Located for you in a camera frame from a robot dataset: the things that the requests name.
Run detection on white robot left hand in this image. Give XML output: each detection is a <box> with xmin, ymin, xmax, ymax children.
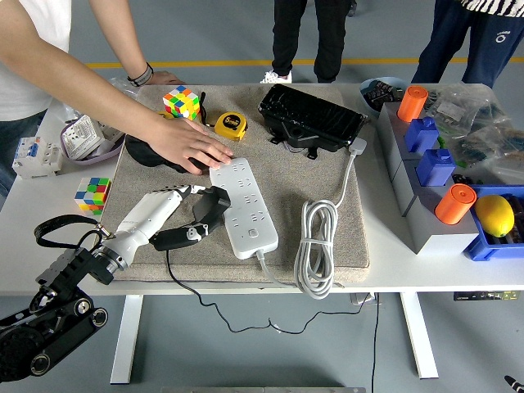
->
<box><xmin>102</xmin><ymin>183</ymin><xmax>224</xmax><ymax>265</ymax></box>

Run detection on person's left hand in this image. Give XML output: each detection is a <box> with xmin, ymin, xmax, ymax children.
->
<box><xmin>141</xmin><ymin>70</ymin><xmax>186</xmax><ymax>87</ymax></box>

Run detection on person's right hand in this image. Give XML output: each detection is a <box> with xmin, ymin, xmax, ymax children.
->
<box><xmin>148</xmin><ymin>117</ymin><xmax>234</xmax><ymax>176</ymax></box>

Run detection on thin black adapter cord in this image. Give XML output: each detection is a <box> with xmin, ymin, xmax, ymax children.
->
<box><xmin>165</xmin><ymin>248</ymin><xmax>368</xmax><ymax>335</ymax></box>

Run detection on black power adapter plug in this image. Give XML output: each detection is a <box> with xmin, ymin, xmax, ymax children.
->
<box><xmin>192</xmin><ymin>186</ymin><xmax>233</xmax><ymax>233</ymax></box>

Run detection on white power strip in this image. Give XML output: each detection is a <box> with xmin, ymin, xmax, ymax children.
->
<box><xmin>209</xmin><ymin>157</ymin><xmax>280</xmax><ymax>260</ymax></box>

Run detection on black grey wristband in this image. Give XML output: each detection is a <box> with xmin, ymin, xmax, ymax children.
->
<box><xmin>126</xmin><ymin>61</ymin><xmax>155</xmax><ymax>87</ymax></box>

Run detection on colourful puzzle cube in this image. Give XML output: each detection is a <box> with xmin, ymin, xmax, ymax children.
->
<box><xmin>162</xmin><ymin>84</ymin><xmax>201</xmax><ymax>120</ymax></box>
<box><xmin>74</xmin><ymin>176</ymin><xmax>112</xmax><ymax>216</ymax></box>

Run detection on clear bag of black parts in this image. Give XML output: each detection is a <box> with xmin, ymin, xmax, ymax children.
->
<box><xmin>61</xmin><ymin>76</ymin><xmax>140</xmax><ymax>124</ymax></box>

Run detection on black fabric pouch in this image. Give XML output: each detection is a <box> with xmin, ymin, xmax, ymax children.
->
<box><xmin>124</xmin><ymin>133</ymin><xmax>206</xmax><ymax>175</ymax></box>

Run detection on yellow tape measure 5m print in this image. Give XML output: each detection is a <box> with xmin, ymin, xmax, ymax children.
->
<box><xmin>198</xmin><ymin>92</ymin><xmax>249</xmax><ymax>142</ymax></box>

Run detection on black table control panel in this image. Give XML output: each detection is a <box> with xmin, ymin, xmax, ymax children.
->
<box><xmin>453</xmin><ymin>290</ymin><xmax>516</xmax><ymax>302</ymax></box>

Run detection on white table leg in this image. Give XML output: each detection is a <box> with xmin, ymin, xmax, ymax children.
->
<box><xmin>109</xmin><ymin>294</ymin><xmax>144</xmax><ymax>385</ymax></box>
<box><xmin>399</xmin><ymin>291</ymin><xmax>440</xmax><ymax>380</ymax></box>

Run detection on grey-brown mat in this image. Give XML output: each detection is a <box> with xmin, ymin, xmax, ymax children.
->
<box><xmin>97</xmin><ymin>84</ymin><xmax>372</xmax><ymax>287</ymax></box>

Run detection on white shoe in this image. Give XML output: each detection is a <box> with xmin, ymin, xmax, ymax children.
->
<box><xmin>260</xmin><ymin>70</ymin><xmax>294</xmax><ymax>85</ymax></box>

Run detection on white circuit breaker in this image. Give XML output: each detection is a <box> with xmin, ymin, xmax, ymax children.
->
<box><xmin>11</xmin><ymin>137</ymin><xmax>63</xmax><ymax>179</ymax></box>

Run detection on person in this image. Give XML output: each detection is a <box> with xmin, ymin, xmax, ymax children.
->
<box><xmin>0</xmin><ymin>0</ymin><xmax>234</xmax><ymax>197</ymax></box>
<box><xmin>411</xmin><ymin>0</ymin><xmax>524</xmax><ymax>88</ymax></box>
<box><xmin>260</xmin><ymin>0</ymin><xmax>355</xmax><ymax>85</ymax></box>

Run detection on black glossy wrapped device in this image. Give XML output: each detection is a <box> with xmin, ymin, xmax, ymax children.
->
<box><xmin>257</xmin><ymin>84</ymin><xmax>368</xmax><ymax>160</ymax></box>

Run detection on blue plastic bin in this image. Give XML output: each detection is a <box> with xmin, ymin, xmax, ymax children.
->
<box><xmin>462</xmin><ymin>183</ymin><xmax>524</xmax><ymax>262</ymax></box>

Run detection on yellow lemon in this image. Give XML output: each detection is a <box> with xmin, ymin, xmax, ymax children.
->
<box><xmin>473</xmin><ymin>194</ymin><xmax>516</xmax><ymax>238</ymax></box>

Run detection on grey box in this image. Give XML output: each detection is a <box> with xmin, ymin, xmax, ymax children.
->
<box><xmin>375</xmin><ymin>101</ymin><xmax>441</xmax><ymax>181</ymax></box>
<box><xmin>391</xmin><ymin>157</ymin><xmax>481</xmax><ymax>255</ymax></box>

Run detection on light blue bowl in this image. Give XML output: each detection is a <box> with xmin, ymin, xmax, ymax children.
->
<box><xmin>359</xmin><ymin>77</ymin><xmax>410</xmax><ymax>115</ymax></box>

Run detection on orange cylinder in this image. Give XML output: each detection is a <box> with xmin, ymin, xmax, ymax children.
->
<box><xmin>434</xmin><ymin>183</ymin><xmax>478</xmax><ymax>226</ymax></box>
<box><xmin>396</xmin><ymin>84</ymin><xmax>429</xmax><ymax>123</ymax></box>

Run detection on dark electronic parts packets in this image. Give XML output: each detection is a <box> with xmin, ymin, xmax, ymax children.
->
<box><xmin>364</xmin><ymin>80</ymin><xmax>404</xmax><ymax>103</ymax></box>

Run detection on blue block with knob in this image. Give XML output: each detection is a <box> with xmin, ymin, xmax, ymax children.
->
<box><xmin>415</xmin><ymin>147</ymin><xmax>456</xmax><ymax>187</ymax></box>
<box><xmin>404</xmin><ymin>116</ymin><xmax>440</xmax><ymax>156</ymax></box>

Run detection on clear bag of green parts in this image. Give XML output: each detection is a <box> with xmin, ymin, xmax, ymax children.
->
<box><xmin>454</xmin><ymin>122</ymin><xmax>524</xmax><ymax>185</ymax></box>

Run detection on clear bag with white label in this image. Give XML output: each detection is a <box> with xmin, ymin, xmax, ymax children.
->
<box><xmin>425</xmin><ymin>84</ymin><xmax>513</xmax><ymax>136</ymax></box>

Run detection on black hanging cable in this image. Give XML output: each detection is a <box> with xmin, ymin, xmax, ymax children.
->
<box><xmin>370</xmin><ymin>291</ymin><xmax>381</xmax><ymax>393</ymax></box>

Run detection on white power strip cable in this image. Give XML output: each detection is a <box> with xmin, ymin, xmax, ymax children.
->
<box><xmin>255</xmin><ymin>151</ymin><xmax>355</xmax><ymax>302</ymax></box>

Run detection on grey under-table bracket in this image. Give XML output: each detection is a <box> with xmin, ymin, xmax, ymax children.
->
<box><xmin>350</xmin><ymin>292</ymin><xmax>380</xmax><ymax>306</ymax></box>

